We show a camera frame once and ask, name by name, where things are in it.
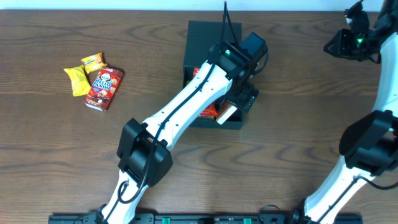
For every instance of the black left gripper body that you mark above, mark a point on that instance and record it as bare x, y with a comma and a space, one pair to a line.
244, 97

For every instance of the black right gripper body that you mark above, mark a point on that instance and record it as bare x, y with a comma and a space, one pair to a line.
356, 45

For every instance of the brown Pocky box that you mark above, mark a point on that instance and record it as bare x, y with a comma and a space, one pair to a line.
225, 111

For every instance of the red Hacks candy bag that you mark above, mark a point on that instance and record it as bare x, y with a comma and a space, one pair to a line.
209, 113

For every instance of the black storage box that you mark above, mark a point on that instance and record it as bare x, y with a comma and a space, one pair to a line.
201, 36

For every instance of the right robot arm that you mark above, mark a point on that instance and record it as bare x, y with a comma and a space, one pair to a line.
365, 152

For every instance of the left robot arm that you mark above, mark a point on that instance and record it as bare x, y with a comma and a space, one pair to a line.
144, 148

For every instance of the red Hello Panda box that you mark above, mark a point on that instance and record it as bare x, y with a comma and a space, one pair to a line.
103, 88

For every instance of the small orange-yellow snack packet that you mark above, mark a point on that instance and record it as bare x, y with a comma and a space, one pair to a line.
93, 62

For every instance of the yellow snack packet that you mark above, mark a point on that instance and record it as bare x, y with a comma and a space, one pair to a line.
79, 82

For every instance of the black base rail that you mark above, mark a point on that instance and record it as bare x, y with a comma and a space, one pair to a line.
148, 218

